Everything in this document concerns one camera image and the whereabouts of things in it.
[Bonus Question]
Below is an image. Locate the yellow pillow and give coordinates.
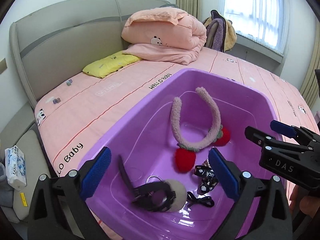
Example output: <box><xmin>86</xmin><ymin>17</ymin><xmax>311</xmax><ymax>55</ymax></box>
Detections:
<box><xmin>82</xmin><ymin>51</ymin><xmax>141</xmax><ymax>79</ymax></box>

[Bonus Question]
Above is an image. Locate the beige bedside cushion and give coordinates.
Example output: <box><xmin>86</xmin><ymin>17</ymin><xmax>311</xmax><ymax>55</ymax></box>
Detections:
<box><xmin>1</xmin><ymin>125</ymin><xmax>50</xmax><ymax>224</ymax></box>

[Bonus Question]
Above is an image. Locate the person right hand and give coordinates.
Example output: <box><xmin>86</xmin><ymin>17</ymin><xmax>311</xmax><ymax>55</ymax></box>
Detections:
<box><xmin>289</xmin><ymin>185</ymin><xmax>320</xmax><ymax>218</ymax></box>

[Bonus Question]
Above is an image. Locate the tissue pack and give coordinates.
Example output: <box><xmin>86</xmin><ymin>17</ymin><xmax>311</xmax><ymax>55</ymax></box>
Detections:
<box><xmin>5</xmin><ymin>145</ymin><xmax>27</xmax><ymax>191</ymax></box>

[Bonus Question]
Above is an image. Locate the black printed strap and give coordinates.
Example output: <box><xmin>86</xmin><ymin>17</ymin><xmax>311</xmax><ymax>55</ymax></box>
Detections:
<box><xmin>194</xmin><ymin>164</ymin><xmax>220</xmax><ymax>194</ymax></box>

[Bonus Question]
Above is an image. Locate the pink bed sheet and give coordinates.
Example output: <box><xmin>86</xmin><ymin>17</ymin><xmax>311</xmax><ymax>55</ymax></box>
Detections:
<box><xmin>35</xmin><ymin>48</ymin><xmax>318</xmax><ymax>176</ymax></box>

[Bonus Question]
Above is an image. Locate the pearl hair claw clip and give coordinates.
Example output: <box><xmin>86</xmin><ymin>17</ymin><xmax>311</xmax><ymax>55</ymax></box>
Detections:
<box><xmin>202</xmin><ymin>159</ymin><xmax>211</xmax><ymax>168</ymax></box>

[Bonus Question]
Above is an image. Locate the grey bed headboard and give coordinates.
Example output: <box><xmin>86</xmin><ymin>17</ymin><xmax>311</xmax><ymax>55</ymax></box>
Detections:
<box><xmin>9</xmin><ymin>0</ymin><xmax>169</xmax><ymax>108</ymax></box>

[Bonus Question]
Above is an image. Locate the pink fuzzy flower headband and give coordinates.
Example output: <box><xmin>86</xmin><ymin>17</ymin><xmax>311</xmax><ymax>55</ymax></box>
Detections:
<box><xmin>170</xmin><ymin>87</ymin><xmax>231</xmax><ymax>173</ymax></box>

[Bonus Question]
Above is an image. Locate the black hair tie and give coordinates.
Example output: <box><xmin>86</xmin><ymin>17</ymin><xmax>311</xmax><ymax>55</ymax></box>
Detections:
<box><xmin>186</xmin><ymin>191</ymin><xmax>215</xmax><ymax>209</ymax></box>

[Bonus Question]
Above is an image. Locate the chair with draped clothes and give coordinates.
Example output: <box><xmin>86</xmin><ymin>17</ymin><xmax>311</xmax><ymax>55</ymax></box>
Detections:
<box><xmin>203</xmin><ymin>10</ymin><xmax>237</xmax><ymax>52</ymax></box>

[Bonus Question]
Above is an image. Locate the right beige curtain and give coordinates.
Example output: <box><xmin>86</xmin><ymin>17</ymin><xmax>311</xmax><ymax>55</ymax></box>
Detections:
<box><xmin>300</xmin><ymin>20</ymin><xmax>320</xmax><ymax>108</ymax></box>

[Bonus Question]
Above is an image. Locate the black wrist watch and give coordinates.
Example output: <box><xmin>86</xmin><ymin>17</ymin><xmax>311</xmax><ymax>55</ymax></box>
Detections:
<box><xmin>118</xmin><ymin>155</ymin><xmax>176</xmax><ymax>212</ymax></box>

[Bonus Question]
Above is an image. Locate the window with white curtain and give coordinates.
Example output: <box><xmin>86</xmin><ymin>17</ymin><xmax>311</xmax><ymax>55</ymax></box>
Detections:
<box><xmin>221</xmin><ymin>0</ymin><xmax>290</xmax><ymax>55</ymax></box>

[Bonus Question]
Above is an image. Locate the grey fuzzy round puff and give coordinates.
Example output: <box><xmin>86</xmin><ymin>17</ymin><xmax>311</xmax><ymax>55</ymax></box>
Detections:
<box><xmin>162</xmin><ymin>179</ymin><xmax>188</xmax><ymax>212</ymax></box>

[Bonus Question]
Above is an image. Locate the folded pink quilt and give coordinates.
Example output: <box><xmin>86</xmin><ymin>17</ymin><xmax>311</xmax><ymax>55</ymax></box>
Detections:
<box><xmin>121</xmin><ymin>7</ymin><xmax>207</xmax><ymax>65</ymax></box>

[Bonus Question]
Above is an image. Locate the purple plastic basin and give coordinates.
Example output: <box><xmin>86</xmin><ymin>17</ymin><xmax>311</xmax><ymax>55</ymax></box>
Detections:
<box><xmin>83</xmin><ymin>69</ymin><xmax>276</xmax><ymax>239</ymax></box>

